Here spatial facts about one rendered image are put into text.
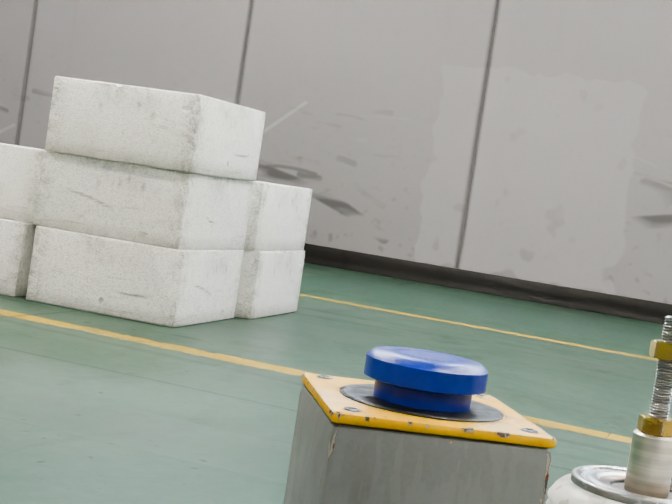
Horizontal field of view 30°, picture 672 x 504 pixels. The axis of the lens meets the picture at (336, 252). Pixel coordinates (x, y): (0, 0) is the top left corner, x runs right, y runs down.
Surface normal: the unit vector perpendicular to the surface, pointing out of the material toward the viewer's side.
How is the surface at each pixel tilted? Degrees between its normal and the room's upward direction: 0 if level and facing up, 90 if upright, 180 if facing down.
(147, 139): 90
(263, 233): 90
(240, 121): 90
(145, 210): 90
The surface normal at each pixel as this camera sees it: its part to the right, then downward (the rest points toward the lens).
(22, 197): -0.30, 0.00
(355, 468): 0.16, 0.07
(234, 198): 0.94, 0.15
